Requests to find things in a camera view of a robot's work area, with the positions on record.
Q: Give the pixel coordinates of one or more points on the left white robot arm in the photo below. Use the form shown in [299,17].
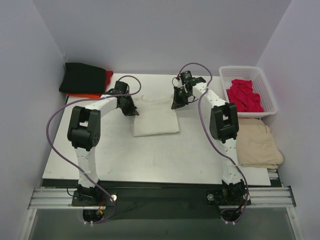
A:
[84,133]

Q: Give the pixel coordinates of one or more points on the aluminium mounting rail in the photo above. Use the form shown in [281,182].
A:
[259,197]

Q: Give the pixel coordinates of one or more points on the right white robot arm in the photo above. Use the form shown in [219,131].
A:
[219,120]

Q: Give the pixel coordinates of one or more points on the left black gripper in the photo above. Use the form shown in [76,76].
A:
[129,107]

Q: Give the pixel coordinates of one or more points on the magenta crumpled t-shirt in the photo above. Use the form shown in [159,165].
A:
[241,93]

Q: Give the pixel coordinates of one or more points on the white plastic basket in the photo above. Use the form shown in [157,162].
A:
[260,86]

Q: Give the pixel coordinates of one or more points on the beige folded cloth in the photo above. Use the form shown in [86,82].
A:
[256,146]

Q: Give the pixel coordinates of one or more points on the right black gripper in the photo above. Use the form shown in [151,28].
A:
[179,97]

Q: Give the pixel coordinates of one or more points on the red folded t-shirt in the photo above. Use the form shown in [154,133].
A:
[108,76]

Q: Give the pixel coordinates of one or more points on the cream white t-shirt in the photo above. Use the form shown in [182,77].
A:
[156,116]

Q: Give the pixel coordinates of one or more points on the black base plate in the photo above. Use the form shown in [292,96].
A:
[164,211]

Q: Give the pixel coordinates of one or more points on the black folded t-shirt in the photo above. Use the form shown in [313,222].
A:
[80,78]

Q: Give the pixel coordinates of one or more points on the orange folded t-shirt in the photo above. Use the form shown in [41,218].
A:
[85,95]

